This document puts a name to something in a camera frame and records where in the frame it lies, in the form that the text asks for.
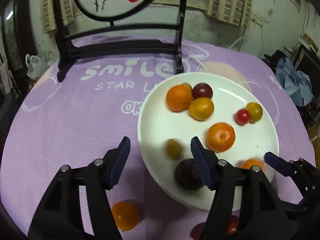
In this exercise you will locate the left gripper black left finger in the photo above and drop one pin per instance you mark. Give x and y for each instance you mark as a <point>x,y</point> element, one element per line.
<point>58,215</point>

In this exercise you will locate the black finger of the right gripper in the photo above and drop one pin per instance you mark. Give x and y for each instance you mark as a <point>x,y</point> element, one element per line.
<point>306,178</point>

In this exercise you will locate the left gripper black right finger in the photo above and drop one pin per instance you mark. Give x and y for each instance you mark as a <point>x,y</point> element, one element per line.
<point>262,215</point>

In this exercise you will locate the small orange kumquat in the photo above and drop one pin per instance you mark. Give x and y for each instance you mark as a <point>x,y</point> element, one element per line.
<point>252,162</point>

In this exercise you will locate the dark brown passion fruit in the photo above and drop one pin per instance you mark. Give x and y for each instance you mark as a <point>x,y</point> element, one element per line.
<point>187,175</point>

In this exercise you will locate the olive green tomato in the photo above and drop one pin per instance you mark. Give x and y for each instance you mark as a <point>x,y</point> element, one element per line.
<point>173,149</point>

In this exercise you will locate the yellow orange tomato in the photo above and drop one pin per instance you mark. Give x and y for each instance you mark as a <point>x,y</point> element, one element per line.
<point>201,108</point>

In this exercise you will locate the large orange mandarin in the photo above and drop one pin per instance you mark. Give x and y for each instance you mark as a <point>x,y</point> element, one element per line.
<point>178,98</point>

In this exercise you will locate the white round plate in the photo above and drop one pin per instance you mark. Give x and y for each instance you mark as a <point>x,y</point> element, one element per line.
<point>234,125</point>

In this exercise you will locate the small red cherry tomato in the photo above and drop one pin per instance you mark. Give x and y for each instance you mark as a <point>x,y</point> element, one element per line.
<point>242,117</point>

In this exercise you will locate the blue crumpled cloth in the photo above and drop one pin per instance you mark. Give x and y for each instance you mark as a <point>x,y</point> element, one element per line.
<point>296,83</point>

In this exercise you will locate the purple printed tablecloth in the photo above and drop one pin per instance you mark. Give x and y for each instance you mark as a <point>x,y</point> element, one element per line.
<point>78,120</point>

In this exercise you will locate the small green yellow tomato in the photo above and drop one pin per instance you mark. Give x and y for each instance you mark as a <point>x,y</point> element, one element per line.
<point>187,85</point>

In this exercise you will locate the white plastic bag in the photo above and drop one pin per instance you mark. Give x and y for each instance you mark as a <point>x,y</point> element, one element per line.
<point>36,67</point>

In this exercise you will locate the right checkered curtain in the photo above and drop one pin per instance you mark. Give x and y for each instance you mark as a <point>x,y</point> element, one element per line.
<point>235,12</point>

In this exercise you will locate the checkered curtain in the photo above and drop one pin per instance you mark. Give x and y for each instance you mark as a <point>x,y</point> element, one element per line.
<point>48,21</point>
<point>235,12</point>

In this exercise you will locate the dark framed mirror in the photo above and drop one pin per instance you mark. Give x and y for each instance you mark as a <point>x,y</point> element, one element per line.
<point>12,40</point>

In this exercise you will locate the left checkered curtain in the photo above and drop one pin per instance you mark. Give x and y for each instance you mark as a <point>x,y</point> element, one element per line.
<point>48,21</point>

